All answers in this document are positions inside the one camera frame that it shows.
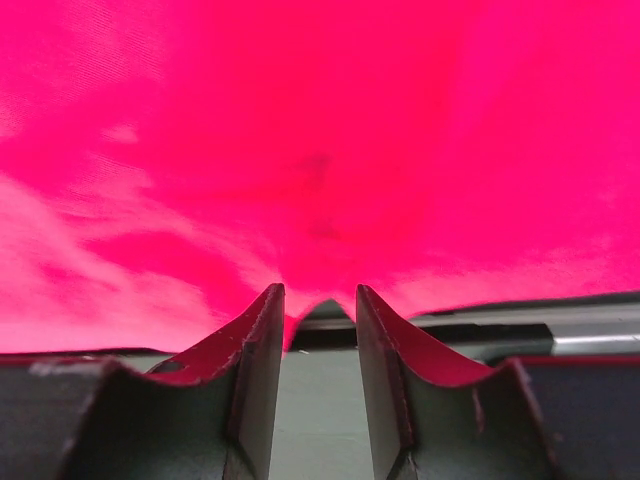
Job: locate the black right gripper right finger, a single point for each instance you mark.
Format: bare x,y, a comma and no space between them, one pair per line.
433,413

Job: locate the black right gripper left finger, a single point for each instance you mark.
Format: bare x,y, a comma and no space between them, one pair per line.
205,413

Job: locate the red t shirt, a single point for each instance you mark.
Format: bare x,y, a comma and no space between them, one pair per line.
163,162

